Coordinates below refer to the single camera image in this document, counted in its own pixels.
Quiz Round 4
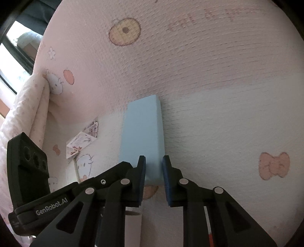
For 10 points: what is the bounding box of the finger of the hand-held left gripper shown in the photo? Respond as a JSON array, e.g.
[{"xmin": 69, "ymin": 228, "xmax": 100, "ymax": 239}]
[{"xmin": 73, "ymin": 161, "xmax": 134, "ymax": 191}]

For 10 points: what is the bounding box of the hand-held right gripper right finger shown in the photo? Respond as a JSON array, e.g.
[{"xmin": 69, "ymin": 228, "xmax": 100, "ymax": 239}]
[{"xmin": 162, "ymin": 155, "xmax": 278, "ymax": 247}]

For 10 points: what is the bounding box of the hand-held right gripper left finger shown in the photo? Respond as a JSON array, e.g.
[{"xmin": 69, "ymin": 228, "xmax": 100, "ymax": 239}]
[{"xmin": 30, "ymin": 155, "xmax": 146, "ymax": 247}]

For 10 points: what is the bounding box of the light blue box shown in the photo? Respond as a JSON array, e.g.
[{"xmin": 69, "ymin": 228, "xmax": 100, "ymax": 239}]
[{"xmin": 118, "ymin": 94, "xmax": 166, "ymax": 186}]

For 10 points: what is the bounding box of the thin white stick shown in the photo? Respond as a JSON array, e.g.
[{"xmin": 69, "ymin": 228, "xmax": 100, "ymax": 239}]
[{"xmin": 73, "ymin": 157, "xmax": 82, "ymax": 184}]

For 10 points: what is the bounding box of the white printed card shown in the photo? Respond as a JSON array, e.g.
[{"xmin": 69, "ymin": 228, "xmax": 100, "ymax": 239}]
[{"xmin": 66, "ymin": 132, "xmax": 97, "ymax": 158}]

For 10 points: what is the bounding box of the cartoon sticker sheet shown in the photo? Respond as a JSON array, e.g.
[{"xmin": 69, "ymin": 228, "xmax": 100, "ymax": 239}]
[{"xmin": 82, "ymin": 120, "xmax": 99, "ymax": 139}]

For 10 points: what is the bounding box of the pink quilted blanket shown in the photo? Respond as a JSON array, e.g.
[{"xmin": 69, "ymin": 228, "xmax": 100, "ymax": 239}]
[{"xmin": 0, "ymin": 71, "xmax": 51, "ymax": 247}]

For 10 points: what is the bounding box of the pink cartoon printed mat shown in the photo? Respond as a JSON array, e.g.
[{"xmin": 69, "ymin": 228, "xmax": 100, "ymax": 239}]
[{"xmin": 31, "ymin": 0, "xmax": 304, "ymax": 247}]

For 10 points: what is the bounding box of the dark window frame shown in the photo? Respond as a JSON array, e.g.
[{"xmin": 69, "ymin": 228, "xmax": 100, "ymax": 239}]
[{"xmin": 0, "ymin": 0, "xmax": 63, "ymax": 95}]

